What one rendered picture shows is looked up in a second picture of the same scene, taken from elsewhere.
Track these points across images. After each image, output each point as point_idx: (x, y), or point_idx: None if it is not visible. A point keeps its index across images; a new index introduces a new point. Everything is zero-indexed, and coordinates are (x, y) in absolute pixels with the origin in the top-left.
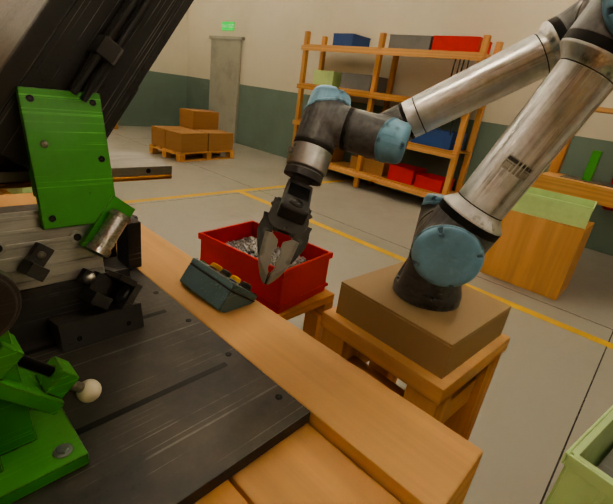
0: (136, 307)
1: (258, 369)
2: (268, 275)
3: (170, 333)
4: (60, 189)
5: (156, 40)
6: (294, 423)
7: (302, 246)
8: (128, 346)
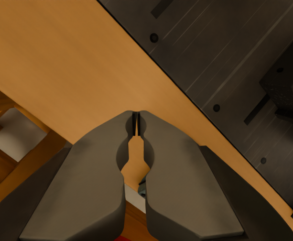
0: (290, 81)
1: (106, 5)
2: (135, 126)
3: (230, 73)
4: None
5: None
6: None
7: None
8: (264, 38)
